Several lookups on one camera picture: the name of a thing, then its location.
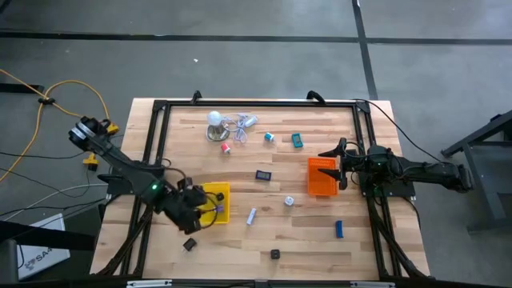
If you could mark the black aluminium table frame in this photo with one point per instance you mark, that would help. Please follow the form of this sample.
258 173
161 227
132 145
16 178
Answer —
260 103

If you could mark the white rectangular box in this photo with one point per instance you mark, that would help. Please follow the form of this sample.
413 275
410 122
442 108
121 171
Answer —
251 216

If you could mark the white printed sign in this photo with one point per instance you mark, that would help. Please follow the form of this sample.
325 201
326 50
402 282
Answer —
44 256

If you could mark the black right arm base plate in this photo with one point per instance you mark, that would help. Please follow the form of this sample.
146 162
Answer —
400 191

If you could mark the dark blue digital clock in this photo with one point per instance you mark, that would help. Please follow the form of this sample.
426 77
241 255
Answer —
263 175

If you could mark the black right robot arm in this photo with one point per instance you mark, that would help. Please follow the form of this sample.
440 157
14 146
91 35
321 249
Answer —
424 170

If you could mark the black square cube charger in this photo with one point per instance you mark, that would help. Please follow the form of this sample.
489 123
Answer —
274 254

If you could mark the orange plastic basket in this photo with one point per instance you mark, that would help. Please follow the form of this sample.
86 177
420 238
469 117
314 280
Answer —
320 189

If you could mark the black rounded cube charger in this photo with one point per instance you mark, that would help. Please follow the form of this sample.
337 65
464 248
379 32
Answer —
220 196

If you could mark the black flat floor bar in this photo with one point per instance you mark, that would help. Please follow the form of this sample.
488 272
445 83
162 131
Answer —
20 88

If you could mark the black bench bar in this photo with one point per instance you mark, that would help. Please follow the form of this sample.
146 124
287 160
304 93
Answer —
48 239

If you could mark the black plug adapter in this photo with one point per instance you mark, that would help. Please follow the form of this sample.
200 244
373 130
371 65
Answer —
190 244

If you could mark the blue rectangular stick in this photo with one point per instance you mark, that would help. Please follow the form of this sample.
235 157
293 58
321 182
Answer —
339 229

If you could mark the white cube charger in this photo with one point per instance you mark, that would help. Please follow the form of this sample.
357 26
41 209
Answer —
289 201

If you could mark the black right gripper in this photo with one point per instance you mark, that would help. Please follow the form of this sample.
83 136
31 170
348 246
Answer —
349 162

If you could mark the yellow plastic basket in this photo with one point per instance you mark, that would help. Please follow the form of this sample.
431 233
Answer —
223 218

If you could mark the silver metal bracket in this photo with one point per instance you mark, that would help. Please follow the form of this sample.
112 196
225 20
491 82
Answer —
149 283
372 284

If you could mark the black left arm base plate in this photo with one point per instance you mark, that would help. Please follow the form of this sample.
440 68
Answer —
118 186

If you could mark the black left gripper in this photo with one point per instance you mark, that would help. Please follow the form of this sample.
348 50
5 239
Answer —
184 210

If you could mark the red car charger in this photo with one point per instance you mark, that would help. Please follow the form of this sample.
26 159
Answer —
226 148

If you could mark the teal digital clock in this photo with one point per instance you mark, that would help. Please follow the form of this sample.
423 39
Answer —
297 140

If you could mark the blue white car charger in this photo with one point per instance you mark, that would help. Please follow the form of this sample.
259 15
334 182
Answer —
269 137

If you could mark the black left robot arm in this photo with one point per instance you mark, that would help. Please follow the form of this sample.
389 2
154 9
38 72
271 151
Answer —
120 162

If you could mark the black frame clamp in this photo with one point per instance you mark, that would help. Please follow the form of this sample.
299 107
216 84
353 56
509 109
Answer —
196 97
315 96

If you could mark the black metal stand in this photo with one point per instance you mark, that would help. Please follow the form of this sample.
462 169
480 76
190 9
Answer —
492 128

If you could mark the white light bulb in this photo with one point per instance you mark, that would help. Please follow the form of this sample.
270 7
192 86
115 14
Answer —
214 117

